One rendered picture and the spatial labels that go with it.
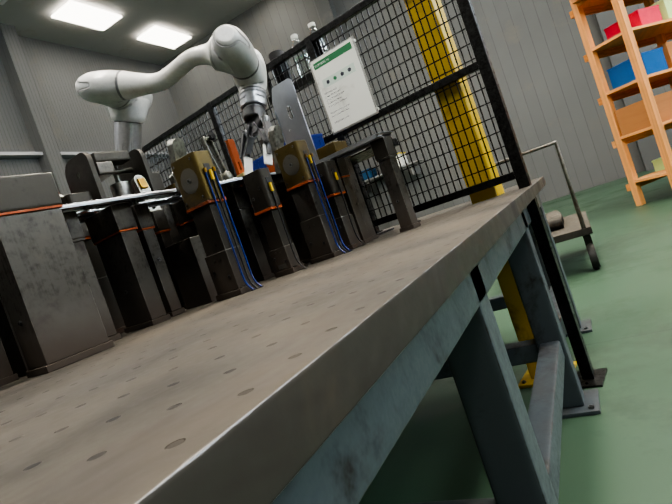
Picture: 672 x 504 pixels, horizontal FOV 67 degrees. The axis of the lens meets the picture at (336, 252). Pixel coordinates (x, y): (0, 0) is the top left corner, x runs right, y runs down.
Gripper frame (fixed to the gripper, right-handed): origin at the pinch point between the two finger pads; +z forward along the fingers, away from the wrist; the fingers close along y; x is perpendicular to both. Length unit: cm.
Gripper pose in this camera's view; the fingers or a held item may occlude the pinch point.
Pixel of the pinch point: (258, 165)
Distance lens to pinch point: 170.5
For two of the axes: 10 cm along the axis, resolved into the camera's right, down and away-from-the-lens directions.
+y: 6.6, -2.4, -7.1
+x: 7.4, 0.8, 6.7
